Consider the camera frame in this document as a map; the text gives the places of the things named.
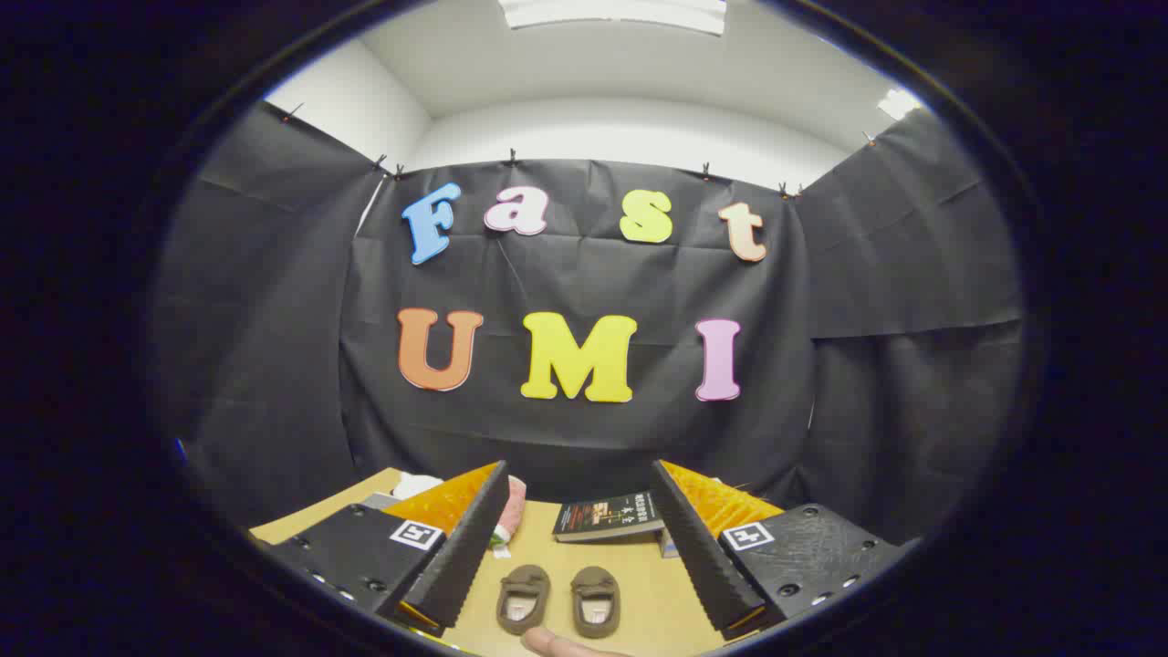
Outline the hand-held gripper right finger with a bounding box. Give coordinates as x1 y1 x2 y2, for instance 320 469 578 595
650 459 906 641

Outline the brown fuzzy shoe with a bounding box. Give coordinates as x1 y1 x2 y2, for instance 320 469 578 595
496 564 552 636
570 566 622 639

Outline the watermelon slice plush toy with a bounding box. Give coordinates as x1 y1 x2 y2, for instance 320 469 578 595
488 474 528 558

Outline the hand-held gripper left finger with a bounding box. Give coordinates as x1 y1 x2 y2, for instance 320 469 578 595
265 461 510 638

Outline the black backdrop cloth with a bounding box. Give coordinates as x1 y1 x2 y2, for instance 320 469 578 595
151 100 1027 548

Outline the large ceiling light panel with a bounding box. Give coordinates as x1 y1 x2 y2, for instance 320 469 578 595
497 0 728 37

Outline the black cover book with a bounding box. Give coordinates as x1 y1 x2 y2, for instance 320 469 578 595
552 491 667 544

